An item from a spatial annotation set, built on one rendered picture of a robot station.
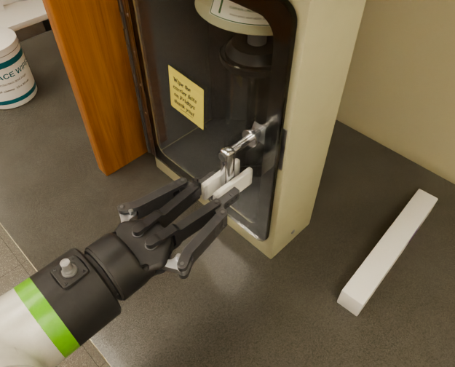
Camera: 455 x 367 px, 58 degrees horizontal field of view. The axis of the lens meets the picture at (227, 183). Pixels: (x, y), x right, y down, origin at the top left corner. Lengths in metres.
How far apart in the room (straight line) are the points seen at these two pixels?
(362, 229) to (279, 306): 0.22
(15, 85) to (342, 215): 0.80
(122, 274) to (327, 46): 0.33
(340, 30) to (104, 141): 0.50
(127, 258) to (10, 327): 0.12
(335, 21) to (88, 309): 0.39
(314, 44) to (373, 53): 0.48
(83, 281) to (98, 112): 0.41
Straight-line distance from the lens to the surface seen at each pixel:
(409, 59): 0.90
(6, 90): 1.11
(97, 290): 0.45
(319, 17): 0.44
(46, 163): 0.95
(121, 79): 0.78
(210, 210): 0.52
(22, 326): 0.45
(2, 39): 1.10
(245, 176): 0.56
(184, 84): 0.61
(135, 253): 0.49
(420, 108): 0.93
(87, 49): 0.73
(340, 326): 0.70
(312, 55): 0.46
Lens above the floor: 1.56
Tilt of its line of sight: 48 degrees down
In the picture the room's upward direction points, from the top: straight up
